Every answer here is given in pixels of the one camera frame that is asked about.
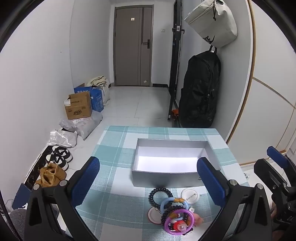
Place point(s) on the orange object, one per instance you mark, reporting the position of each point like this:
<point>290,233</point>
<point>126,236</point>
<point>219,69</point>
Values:
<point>175,113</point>

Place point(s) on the white shoulder bag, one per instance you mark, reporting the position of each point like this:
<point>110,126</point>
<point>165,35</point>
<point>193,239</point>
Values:
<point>208,20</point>

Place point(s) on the blue cardboard box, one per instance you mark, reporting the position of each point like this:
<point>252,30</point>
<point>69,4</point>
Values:
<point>97,99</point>

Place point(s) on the black backpack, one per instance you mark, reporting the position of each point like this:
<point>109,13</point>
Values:
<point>198,92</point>

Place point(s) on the pink pig charm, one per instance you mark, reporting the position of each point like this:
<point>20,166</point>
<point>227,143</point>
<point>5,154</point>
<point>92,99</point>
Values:
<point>198,219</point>

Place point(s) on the teal checked tablecloth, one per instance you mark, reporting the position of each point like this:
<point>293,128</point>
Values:
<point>120,150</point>

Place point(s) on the grey parcel bag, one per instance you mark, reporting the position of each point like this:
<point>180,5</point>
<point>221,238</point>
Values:
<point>87,125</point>

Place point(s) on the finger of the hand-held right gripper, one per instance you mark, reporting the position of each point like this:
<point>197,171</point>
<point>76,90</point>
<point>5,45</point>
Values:
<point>264,169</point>
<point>276,155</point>

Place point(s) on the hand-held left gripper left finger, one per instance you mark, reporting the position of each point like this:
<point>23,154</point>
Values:
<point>86,183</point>

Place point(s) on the white round lid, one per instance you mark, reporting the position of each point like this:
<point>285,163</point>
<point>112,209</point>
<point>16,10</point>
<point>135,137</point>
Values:
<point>190,195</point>

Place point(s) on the white round badge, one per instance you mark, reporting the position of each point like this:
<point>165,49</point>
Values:
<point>153,216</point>

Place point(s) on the white plastic bag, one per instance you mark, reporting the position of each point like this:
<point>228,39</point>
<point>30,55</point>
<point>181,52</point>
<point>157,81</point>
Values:
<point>247,175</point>

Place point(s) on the black and white sneaker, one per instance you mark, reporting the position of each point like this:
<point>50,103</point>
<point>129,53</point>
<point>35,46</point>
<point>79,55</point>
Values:
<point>63,154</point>
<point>57,161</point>

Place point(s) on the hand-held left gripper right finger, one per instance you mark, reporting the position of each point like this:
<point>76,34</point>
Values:
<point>211,183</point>

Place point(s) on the beige cloth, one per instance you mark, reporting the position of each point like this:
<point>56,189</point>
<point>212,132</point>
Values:
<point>98,81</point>

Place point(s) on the white sack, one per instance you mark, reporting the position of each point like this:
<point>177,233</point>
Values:
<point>106,92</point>

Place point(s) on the brown suede boot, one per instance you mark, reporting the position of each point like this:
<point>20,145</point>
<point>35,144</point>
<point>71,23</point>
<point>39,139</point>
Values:
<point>54,172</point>
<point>42,182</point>

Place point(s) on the brown cardboard box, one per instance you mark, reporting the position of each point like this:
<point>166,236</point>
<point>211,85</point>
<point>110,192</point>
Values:
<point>78,109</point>

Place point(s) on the silver cardboard box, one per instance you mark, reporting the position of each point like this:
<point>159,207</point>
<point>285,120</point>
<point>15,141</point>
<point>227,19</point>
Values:
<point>161,179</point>

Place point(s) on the dark blue folder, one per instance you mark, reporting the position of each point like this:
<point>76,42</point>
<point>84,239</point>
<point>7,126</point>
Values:
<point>20,195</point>

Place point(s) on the white parcel bag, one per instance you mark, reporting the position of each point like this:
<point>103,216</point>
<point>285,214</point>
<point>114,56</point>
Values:
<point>63,138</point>

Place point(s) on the white cabinet with gold trim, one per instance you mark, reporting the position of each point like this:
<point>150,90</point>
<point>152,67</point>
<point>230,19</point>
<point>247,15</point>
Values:
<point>266,69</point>

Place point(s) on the red charm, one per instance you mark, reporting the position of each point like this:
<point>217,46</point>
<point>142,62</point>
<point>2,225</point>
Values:
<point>178,226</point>

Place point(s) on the grey-brown door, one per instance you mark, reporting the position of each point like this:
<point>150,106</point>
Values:
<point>129,46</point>

